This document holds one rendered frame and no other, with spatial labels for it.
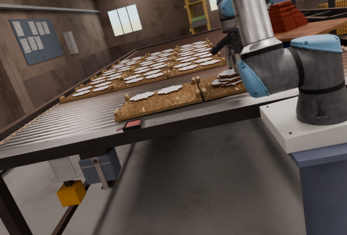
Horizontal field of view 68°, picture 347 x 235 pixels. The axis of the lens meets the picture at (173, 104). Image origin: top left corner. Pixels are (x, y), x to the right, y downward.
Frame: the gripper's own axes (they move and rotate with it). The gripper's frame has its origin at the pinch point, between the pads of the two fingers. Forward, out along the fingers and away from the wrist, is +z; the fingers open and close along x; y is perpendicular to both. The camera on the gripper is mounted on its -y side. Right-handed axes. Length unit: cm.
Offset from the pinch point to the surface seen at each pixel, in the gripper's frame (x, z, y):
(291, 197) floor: 18, 98, 28
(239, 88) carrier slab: -13.6, 4.9, -1.9
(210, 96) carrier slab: -14.1, 4.9, -15.0
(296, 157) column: -64, 12, -3
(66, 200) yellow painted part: -22, 33, -89
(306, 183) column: -56, 27, 3
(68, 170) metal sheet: -20, 20, -84
